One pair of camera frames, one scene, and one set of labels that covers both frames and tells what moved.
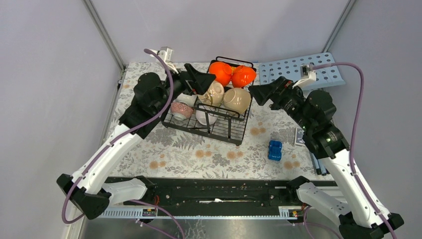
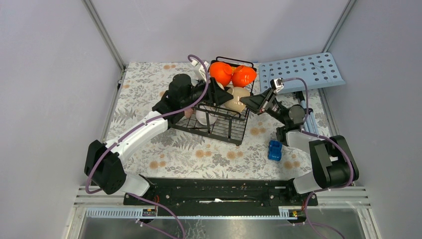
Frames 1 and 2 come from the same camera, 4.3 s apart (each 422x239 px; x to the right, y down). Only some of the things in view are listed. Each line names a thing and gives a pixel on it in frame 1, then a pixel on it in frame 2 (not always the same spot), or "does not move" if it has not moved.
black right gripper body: [288, 99] to [268, 105]
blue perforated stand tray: [290, 69] does not move
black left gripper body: [189, 87] to [209, 97]
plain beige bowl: [236, 99] does not move
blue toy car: [274, 150] does not move
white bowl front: [201, 116] does not move
